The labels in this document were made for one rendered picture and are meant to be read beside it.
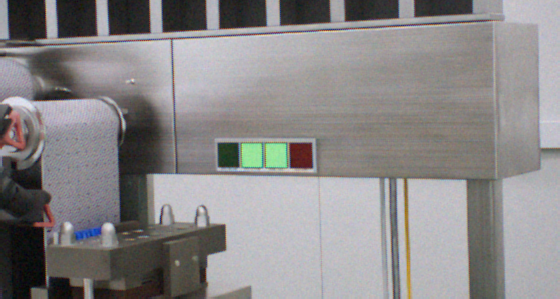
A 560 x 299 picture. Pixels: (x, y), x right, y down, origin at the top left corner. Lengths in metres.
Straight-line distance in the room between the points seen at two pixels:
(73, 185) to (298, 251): 2.79
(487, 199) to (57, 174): 0.88
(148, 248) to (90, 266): 0.13
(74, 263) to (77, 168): 0.25
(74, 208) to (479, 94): 0.87
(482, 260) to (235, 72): 0.65
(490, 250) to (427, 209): 2.44
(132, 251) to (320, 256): 2.86
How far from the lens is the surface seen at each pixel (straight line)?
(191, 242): 2.44
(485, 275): 2.45
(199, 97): 2.55
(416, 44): 2.29
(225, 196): 5.34
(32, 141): 2.40
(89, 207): 2.51
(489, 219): 2.43
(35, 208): 2.33
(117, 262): 2.28
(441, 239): 4.86
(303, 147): 2.41
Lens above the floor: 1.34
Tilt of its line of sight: 3 degrees down
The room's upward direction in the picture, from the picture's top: 2 degrees counter-clockwise
